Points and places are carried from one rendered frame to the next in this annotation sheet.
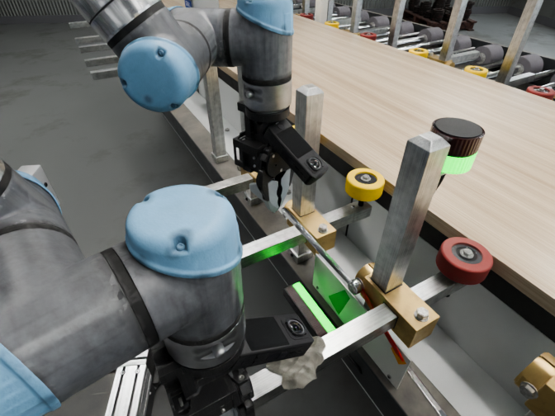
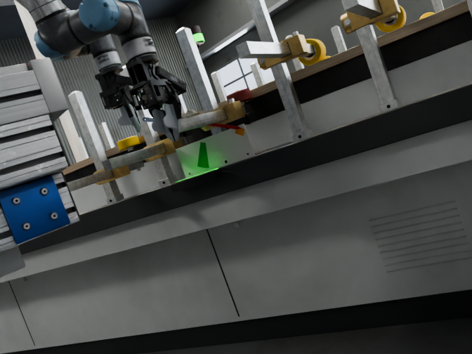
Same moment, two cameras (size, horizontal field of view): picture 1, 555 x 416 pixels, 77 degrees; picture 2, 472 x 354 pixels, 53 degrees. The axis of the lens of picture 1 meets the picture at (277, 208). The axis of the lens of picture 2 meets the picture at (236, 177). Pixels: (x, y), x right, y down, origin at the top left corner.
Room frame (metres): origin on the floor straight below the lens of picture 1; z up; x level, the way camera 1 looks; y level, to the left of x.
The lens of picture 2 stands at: (-0.89, 0.58, 0.76)
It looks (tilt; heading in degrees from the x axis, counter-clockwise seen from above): 4 degrees down; 329
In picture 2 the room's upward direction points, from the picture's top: 20 degrees counter-clockwise
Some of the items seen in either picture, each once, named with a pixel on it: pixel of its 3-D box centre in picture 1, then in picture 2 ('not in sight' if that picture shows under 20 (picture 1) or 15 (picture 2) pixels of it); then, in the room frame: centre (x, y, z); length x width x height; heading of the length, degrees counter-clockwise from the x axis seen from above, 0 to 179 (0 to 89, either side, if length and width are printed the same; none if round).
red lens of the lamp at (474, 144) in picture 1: (455, 135); (191, 32); (0.39, -0.22, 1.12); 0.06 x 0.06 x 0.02
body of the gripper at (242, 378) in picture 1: (206, 368); (149, 83); (0.18, 0.07, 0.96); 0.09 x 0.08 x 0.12; 119
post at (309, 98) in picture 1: (303, 198); (150, 135); (0.58, -0.06, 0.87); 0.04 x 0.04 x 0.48; 29
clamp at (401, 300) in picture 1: (393, 300); (220, 116); (0.35, -0.19, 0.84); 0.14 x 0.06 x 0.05; 29
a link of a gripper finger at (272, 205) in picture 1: (262, 192); (126, 120); (0.52, 0.03, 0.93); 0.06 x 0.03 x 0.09; 50
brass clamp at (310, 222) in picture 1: (307, 224); (161, 149); (0.56, -0.07, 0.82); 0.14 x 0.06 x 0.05; 29
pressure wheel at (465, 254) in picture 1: (456, 274); (242, 107); (0.39, -0.31, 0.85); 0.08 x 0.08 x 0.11
